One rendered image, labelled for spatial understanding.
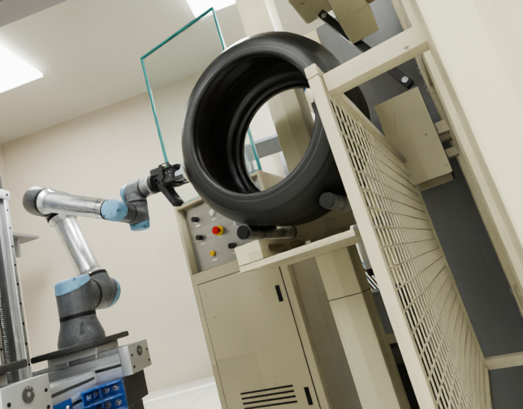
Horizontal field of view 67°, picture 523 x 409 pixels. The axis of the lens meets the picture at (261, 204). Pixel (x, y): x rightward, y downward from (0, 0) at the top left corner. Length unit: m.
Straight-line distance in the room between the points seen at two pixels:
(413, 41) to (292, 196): 0.61
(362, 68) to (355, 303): 1.01
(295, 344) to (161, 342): 3.32
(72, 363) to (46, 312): 4.25
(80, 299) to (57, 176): 4.47
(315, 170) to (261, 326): 1.00
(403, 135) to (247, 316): 1.08
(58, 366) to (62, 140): 4.71
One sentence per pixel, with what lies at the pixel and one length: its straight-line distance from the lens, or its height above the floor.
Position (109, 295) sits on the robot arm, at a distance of 1.62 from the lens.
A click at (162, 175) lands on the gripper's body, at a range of 1.47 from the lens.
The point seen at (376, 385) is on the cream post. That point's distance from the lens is 1.51.
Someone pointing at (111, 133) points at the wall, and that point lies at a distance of 5.63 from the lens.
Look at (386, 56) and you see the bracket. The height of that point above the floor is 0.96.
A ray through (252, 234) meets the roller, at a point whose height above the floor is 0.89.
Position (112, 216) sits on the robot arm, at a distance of 1.42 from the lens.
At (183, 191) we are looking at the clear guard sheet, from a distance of 2.15.
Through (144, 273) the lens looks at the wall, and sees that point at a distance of 5.05.
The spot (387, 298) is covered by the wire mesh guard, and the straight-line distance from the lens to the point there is 0.53.
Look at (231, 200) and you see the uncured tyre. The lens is 1.17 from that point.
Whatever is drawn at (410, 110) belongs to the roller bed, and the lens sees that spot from 1.38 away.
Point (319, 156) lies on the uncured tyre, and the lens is 1.06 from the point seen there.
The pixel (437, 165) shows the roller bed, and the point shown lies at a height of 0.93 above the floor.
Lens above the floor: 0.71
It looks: 12 degrees up
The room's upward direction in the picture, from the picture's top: 16 degrees counter-clockwise
